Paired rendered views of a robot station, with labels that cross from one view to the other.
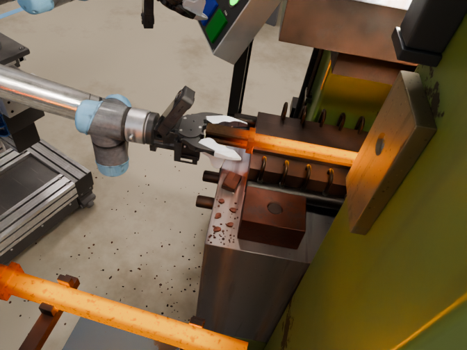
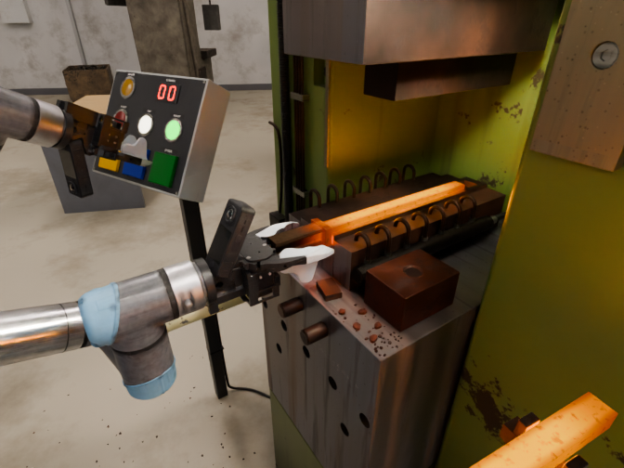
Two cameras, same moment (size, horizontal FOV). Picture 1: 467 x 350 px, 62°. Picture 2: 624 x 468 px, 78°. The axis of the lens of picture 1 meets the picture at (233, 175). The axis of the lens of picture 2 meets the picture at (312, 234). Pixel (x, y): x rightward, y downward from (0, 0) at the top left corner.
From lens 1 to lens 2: 42 cm
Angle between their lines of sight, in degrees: 32
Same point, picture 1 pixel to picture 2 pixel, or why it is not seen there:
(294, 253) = (455, 308)
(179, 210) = (182, 432)
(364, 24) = (430, 20)
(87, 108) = (101, 299)
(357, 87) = (357, 150)
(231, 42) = (192, 175)
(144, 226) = not seen: outside the picture
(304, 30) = (384, 44)
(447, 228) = not seen: outside the picture
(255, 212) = (406, 285)
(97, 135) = (134, 331)
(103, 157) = (148, 365)
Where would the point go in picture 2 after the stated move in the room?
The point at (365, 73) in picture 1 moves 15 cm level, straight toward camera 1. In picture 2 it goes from (420, 89) to (481, 109)
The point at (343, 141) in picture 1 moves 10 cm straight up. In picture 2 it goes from (384, 197) to (389, 150)
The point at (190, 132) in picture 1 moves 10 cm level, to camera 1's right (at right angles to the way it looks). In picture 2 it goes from (261, 254) to (316, 236)
